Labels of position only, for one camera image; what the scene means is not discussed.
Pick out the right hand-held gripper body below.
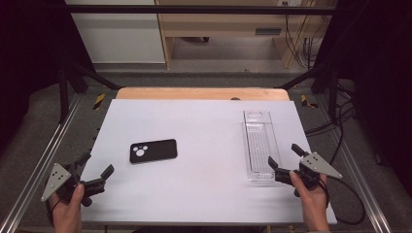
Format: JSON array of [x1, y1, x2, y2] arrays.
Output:
[[275, 151, 343, 191]]

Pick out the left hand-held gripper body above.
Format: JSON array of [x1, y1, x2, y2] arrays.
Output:
[[41, 162, 107, 208]]

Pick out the clear plastic packaging box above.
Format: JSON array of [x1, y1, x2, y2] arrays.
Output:
[[242, 109, 282, 183]]

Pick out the person's left hand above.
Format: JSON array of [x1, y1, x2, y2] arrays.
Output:
[[50, 183, 86, 233]]

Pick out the person's right hand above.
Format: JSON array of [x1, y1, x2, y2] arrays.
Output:
[[290, 171, 329, 232]]

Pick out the yellow black tape marker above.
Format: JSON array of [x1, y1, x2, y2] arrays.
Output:
[[300, 94, 320, 109], [92, 93, 107, 111]]

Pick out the black stand leg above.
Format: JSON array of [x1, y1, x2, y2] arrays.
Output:
[[57, 61, 121, 124], [277, 62, 340, 124]]

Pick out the white board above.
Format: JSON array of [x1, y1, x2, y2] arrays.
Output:
[[79, 99, 338, 225]]

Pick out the wooden table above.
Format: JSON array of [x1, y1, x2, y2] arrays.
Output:
[[116, 86, 291, 101]]

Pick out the black curtain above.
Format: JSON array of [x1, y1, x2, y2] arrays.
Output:
[[314, 0, 412, 197], [0, 0, 95, 153]]

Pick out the white cabinet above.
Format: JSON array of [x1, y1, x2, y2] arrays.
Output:
[[64, 0, 166, 64]]

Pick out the light wooden desk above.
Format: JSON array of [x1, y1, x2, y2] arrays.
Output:
[[154, 0, 338, 70]]

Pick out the black horizontal bar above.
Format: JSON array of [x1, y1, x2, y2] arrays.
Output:
[[64, 4, 338, 16]]

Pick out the aluminium rail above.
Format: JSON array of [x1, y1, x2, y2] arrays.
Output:
[[0, 93, 83, 233], [315, 96, 394, 233]]

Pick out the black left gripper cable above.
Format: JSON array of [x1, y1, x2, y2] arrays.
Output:
[[47, 198, 62, 226]]

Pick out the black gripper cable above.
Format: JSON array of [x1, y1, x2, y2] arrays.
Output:
[[319, 176, 366, 226], [47, 198, 62, 226]]

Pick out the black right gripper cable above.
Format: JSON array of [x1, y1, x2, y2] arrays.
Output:
[[319, 176, 366, 226]]

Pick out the black floor cables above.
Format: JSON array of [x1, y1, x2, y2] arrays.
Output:
[[304, 82, 359, 166]]

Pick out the bundle of hanging cables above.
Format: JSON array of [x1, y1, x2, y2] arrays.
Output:
[[284, 14, 326, 70]]

